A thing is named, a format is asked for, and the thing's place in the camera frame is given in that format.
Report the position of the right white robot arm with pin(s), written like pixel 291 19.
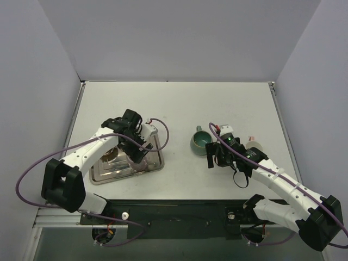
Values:
pixel 315 218

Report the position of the stainless steel tray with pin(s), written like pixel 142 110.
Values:
pixel 118 169

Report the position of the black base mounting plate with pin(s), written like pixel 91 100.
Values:
pixel 177 219

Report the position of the teal glazed mug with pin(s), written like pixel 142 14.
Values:
pixel 199 140

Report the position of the cream beige mug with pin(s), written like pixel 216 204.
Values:
pixel 110 155

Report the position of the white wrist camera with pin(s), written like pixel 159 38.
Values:
pixel 148 130
pixel 225 129

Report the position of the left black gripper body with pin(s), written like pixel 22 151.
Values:
pixel 138 153

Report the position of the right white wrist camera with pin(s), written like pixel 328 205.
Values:
pixel 225 129

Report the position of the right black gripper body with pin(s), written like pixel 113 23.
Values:
pixel 211 153

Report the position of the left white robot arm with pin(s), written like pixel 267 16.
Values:
pixel 63 183

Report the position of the mauve cylindrical mug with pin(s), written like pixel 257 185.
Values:
pixel 138 167

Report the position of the pink faceted mug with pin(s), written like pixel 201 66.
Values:
pixel 252 142

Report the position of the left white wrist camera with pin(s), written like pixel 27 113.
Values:
pixel 148 130

